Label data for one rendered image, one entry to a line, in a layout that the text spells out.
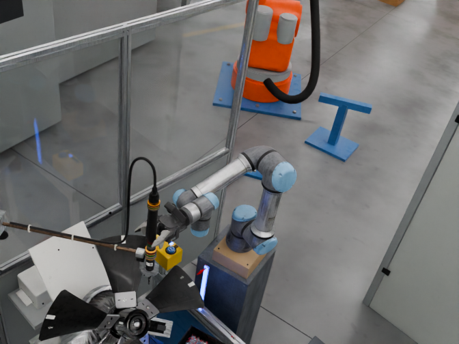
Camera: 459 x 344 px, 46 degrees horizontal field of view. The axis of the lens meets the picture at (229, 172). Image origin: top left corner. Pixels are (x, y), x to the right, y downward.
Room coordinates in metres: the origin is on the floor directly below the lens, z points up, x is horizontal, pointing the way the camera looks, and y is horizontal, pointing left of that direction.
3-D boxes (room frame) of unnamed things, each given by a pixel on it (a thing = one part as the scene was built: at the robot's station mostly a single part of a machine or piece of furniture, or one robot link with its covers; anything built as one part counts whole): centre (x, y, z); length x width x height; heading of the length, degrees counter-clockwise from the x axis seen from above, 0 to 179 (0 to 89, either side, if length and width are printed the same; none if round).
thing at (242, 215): (1.88, -0.11, 1.25); 0.13 x 0.12 x 0.14; 40
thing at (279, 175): (1.78, -0.20, 1.46); 0.15 x 0.12 x 0.55; 40
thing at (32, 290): (1.53, 0.82, 0.92); 0.17 x 0.16 x 0.11; 53
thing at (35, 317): (1.57, 0.75, 0.85); 0.36 x 0.24 x 0.03; 143
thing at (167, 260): (1.79, 0.25, 1.02); 0.16 x 0.10 x 0.11; 53
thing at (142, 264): (1.33, 0.25, 1.48); 0.09 x 0.07 x 0.10; 88
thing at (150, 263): (1.33, 0.24, 1.64); 0.04 x 0.04 x 0.46
